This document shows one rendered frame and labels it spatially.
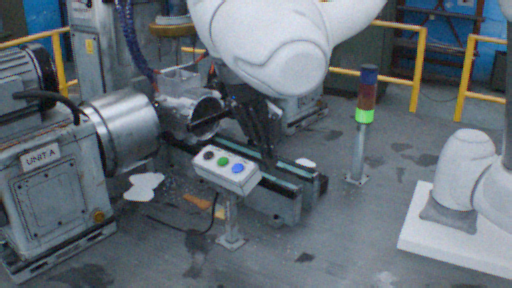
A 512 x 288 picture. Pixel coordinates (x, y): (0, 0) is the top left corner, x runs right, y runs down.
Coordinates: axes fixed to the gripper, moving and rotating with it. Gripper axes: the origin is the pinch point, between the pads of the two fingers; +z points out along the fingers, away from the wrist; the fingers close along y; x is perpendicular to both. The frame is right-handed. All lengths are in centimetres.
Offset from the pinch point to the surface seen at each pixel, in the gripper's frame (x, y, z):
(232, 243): 8.5, 15.7, 34.6
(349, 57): -288, 151, 182
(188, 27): -31, 55, -6
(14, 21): -115, 593, 78
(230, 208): 4.2, 15.8, 23.3
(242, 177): 1.6, 9.2, 10.2
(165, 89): -20, 65, 14
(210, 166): 2.5, 19.1, 10.2
